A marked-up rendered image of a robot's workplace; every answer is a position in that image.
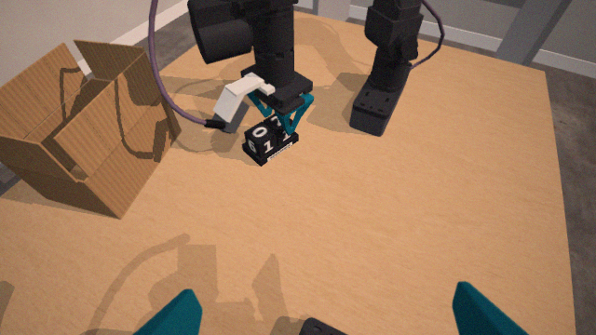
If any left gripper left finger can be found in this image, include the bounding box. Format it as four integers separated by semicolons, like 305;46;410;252
133;289;202;335

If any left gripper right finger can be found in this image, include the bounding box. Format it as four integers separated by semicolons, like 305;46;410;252
452;281;529;335

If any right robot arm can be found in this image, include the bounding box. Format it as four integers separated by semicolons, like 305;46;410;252
187;0;424;134

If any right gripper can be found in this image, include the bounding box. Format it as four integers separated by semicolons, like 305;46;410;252
213;44;314;135

